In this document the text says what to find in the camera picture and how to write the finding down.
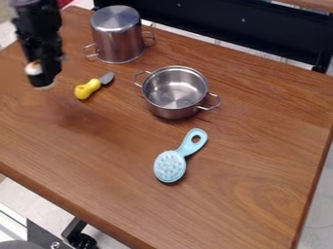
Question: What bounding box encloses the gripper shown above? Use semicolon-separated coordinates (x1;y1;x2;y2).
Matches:
12;18;65;82

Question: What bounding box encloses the white and black toy sushi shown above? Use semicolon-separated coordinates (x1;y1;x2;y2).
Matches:
23;59;57;89

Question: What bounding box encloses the tall silver pot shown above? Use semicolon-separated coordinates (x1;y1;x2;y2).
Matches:
82;4;158;65

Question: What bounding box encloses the shallow silver pot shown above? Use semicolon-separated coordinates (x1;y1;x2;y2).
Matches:
132;65;223;120

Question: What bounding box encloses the light blue brush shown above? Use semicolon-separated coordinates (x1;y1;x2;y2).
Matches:
152;127;210;184

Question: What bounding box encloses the black table leg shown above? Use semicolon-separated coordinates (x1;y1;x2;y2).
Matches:
24;217;102;249

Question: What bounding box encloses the yellow handled toy knife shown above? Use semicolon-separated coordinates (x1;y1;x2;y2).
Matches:
72;71;116;101

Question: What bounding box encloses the black metal frame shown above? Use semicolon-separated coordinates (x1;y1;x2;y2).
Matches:
92;0;333;74

